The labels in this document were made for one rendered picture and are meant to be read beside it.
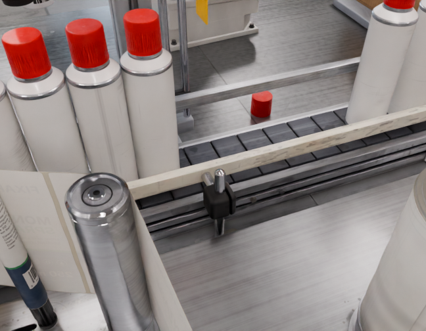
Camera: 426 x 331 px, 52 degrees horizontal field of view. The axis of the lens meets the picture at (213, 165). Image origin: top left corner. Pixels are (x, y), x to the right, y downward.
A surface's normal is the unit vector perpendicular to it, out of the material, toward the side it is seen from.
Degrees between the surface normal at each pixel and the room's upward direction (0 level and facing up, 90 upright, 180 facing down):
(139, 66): 41
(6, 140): 90
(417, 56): 90
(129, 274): 90
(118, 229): 90
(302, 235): 0
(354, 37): 0
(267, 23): 0
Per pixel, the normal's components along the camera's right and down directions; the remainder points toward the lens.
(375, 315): -0.97, 0.13
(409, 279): -0.91, 0.30
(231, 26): 0.43, 0.62
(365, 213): 0.00, -0.73
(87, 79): 0.03, -0.09
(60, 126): 0.73, 0.46
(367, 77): -0.77, 0.44
